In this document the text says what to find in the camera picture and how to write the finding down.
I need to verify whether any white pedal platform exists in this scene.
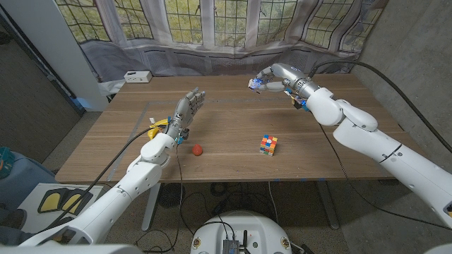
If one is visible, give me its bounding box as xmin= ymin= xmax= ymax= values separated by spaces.
xmin=17 ymin=182 xmax=105 ymax=234

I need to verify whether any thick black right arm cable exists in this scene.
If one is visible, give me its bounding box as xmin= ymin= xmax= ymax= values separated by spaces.
xmin=307 ymin=59 xmax=452 ymax=155

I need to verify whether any wooden table board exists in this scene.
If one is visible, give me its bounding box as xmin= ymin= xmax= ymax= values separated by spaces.
xmin=105 ymin=95 xmax=386 ymax=181

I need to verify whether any printed window backdrop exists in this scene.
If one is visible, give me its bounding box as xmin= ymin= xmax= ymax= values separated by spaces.
xmin=54 ymin=0 xmax=389 ymax=84

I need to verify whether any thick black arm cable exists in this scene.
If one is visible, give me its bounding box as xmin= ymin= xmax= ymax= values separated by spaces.
xmin=44 ymin=126 xmax=156 ymax=229
xmin=307 ymin=59 xmax=452 ymax=155

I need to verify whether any white robot torso base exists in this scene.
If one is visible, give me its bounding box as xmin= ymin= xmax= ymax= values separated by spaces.
xmin=189 ymin=210 xmax=293 ymax=254

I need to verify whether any white floor cable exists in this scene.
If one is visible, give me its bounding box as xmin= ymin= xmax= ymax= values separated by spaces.
xmin=267 ymin=181 xmax=280 ymax=224

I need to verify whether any white power strip box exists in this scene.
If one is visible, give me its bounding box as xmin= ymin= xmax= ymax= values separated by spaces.
xmin=123 ymin=70 xmax=153 ymax=84

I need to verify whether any blue upholstered seat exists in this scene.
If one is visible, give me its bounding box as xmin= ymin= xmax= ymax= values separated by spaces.
xmin=0 ymin=150 xmax=57 ymax=212

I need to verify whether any multicoloured Rubik's cube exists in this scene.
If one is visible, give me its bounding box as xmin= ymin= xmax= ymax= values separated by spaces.
xmin=259 ymin=134 xmax=279 ymax=157

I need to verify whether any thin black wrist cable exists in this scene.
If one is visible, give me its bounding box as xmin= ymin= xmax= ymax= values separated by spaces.
xmin=133 ymin=143 xmax=185 ymax=252
xmin=319 ymin=122 xmax=452 ymax=232

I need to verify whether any yellow cable tape wrap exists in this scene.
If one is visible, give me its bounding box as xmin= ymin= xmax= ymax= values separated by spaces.
xmin=147 ymin=118 xmax=170 ymax=140

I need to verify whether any yellow black foot pedal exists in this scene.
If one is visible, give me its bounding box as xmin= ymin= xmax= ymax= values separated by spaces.
xmin=37 ymin=188 xmax=70 ymax=214
xmin=59 ymin=189 xmax=93 ymax=215

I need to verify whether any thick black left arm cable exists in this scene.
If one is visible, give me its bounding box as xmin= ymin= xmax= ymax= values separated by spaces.
xmin=44 ymin=126 xmax=156 ymax=229

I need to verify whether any grey table leg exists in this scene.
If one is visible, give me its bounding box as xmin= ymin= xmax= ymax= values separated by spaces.
xmin=315 ymin=180 xmax=340 ymax=230

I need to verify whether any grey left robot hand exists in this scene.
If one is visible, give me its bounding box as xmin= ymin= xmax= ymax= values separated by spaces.
xmin=165 ymin=87 xmax=206 ymax=138

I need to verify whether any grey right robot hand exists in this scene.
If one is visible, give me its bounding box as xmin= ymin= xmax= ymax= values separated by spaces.
xmin=247 ymin=62 xmax=319 ymax=103

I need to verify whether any teal cloth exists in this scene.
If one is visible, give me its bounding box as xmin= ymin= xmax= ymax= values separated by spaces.
xmin=0 ymin=147 xmax=16 ymax=179

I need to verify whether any thin black left wrist cable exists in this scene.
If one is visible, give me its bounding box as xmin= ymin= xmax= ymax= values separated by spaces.
xmin=133 ymin=143 xmax=185 ymax=252

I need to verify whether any white table leg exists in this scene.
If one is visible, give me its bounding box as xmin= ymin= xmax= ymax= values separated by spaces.
xmin=141 ymin=182 xmax=162 ymax=232

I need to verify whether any black round fan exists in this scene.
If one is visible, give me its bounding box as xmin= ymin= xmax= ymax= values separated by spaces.
xmin=157 ymin=182 xmax=186 ymax=209

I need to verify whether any grey computer module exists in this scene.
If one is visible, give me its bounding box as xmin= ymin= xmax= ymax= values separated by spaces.
xmin=222 ymin=238 xmax=240 ymax=254

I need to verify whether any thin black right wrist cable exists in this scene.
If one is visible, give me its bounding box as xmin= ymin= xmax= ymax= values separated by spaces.
xmin=319 ymin=122 xmax=452 ymax=232

